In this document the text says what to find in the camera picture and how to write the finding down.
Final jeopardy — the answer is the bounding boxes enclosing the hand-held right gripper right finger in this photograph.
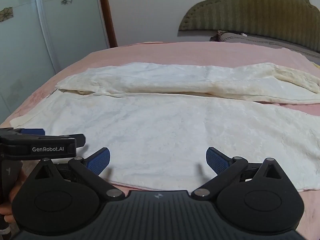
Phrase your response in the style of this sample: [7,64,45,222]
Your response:
[191,146,285,202]

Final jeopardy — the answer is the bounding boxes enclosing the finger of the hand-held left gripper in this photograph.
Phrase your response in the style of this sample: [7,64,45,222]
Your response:
[0,133,86,161]
[0,127,46,137]

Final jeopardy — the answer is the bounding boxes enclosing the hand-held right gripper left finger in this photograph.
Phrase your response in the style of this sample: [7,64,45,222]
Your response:
[33,147,125,202]

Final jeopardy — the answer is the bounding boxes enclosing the white pants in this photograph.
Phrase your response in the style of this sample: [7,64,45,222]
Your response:
[9,62,320,192]

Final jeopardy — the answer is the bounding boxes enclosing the person's left hand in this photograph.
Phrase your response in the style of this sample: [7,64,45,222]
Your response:
[0,169,26,224]

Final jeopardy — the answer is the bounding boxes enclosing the white flower-print wardrobe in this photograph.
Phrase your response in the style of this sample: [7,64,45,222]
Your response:
[0,0,111,127]

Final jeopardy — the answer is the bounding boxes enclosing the pink floral blanket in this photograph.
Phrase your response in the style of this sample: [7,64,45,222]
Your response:
[0,41,320,240]

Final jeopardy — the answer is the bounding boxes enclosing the grey brown pillow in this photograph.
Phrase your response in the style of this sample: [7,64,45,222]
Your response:
[209,30,320,67]

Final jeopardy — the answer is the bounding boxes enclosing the olive padded headboard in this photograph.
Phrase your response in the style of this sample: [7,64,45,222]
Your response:
[178,0,320,58]

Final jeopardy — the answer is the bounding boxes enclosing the brown wooden door frame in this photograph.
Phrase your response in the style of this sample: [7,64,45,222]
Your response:
[97,0,118,48]

